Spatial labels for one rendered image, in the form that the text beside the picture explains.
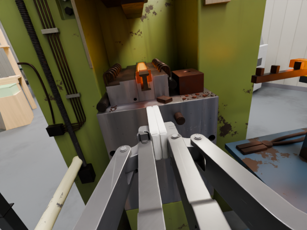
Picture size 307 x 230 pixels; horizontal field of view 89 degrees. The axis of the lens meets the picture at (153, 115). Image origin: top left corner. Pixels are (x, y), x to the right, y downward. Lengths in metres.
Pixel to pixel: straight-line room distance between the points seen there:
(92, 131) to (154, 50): 0.57
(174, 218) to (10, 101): 3.33
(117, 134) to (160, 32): 0.67
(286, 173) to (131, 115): 0.46
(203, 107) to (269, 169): 0.26
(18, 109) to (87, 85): 3.05
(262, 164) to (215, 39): 0.47
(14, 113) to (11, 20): 3.04
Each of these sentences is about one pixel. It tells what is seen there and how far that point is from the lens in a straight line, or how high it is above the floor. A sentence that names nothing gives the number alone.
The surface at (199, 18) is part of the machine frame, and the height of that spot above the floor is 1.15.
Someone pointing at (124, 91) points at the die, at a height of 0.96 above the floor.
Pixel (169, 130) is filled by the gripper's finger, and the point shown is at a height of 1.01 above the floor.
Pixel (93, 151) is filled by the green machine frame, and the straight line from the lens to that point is 0.82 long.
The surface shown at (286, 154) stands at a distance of 0.66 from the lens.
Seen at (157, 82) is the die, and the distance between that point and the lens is 0.52.
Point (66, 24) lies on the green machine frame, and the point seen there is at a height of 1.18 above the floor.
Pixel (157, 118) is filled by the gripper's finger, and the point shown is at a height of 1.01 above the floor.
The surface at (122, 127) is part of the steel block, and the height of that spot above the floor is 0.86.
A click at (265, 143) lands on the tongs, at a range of 0.66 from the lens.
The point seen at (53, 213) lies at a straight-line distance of 0.67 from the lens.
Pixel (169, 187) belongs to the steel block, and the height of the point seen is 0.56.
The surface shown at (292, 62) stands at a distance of 0.64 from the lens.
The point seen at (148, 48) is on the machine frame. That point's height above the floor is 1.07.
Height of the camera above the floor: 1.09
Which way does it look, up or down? 24 degrees down
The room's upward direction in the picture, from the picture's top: 8 degrees counter-clockwise
